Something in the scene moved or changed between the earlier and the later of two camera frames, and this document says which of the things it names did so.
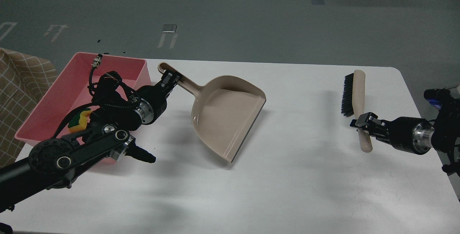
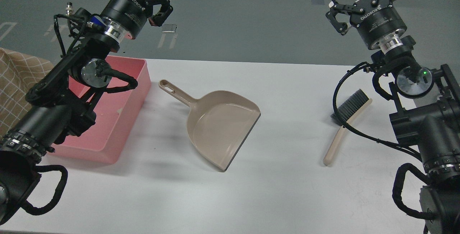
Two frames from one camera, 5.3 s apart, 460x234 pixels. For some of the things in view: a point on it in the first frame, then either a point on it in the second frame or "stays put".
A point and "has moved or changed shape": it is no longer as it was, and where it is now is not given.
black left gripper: (150, 101) to (129, 10)
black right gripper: (413, 134) to (377, 19)
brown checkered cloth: (24, 78) stays put
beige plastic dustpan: (223, 111) has moved or changed shape
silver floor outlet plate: (169, 28) stays put
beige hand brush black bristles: (353, 102) to (347, 110)
